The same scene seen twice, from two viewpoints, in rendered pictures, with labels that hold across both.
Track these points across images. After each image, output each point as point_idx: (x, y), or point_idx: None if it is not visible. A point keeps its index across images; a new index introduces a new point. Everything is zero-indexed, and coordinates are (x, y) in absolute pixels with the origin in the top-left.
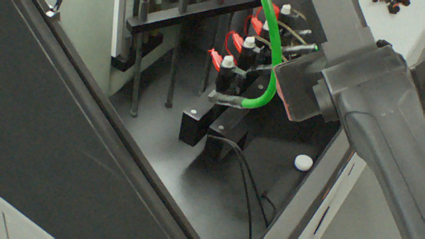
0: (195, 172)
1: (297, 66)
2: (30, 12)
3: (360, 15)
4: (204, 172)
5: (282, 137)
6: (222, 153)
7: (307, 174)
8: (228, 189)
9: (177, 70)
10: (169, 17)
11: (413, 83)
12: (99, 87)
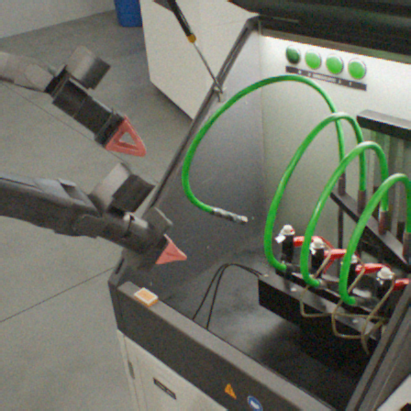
0: (273, 317)
1: (111, 109)
2: (213, 82)
3: (77, 66)
4: (272, 322)
5: (323, 385)
6: (260, 297)
7: (221, 338)
8: (253, 336)
9: None
10: (348, 205)
11: (10, 55)
12: (194, 134)
